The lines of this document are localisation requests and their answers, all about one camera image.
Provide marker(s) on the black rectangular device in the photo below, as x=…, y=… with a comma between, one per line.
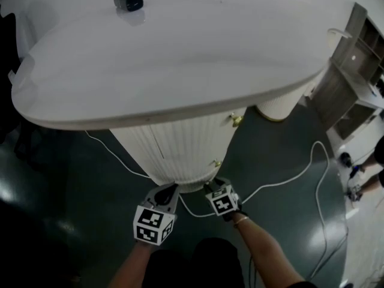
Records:
x=128, y=2

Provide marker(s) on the grey wooden desk with hutch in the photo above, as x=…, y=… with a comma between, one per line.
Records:
x=339, y=94

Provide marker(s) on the person's left forearm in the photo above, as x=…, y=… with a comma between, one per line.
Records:
x=132, y=265

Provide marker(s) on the brass cabinet knob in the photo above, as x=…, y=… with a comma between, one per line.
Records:
x=237, y=120
x=216, y=162

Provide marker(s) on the black backpack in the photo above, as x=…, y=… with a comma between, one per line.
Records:
x=6, y=40

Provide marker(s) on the white ribbed cabinet door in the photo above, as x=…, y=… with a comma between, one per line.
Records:
x=198, y=127
x=192, y=157

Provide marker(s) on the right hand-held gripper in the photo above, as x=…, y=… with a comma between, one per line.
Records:
x=223, y=204

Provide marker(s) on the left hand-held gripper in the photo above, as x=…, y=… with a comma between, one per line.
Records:
x=150, y=225

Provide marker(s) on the white oval table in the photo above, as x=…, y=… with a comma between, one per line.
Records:
x=180, y=55

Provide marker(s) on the person's black clothing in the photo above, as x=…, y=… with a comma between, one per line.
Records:
x=195, y=265

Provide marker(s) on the person's right forearm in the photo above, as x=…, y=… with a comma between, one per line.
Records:
x=264, y=250

